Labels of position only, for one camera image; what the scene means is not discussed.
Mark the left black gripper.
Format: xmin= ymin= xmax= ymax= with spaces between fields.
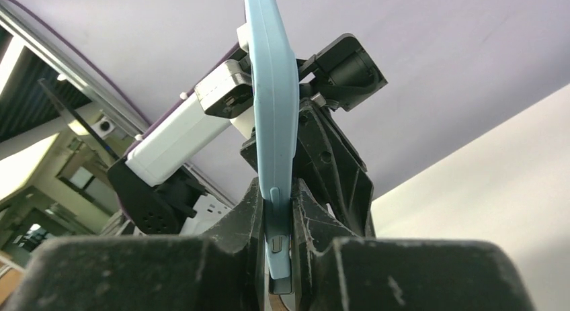
xmin=292 ymin=33 xmax=388 ymax=236

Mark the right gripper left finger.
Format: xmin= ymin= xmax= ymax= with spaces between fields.
xmin=3 ymin=179 xmax=264 ymax=310

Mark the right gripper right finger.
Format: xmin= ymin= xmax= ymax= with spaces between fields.
xmin=292 ymin=179 xmax=534 ymax=310

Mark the blue case phone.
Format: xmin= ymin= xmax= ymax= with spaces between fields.
xmin=245 ymin=0 xmax=300 ymax=294

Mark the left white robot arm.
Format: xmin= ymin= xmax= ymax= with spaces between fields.
xmin=108 ymin=34 xmax=387 ymax=234

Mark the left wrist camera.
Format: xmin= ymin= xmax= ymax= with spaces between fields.
xmin=194 ymin=24 xmax=257 ymax=141

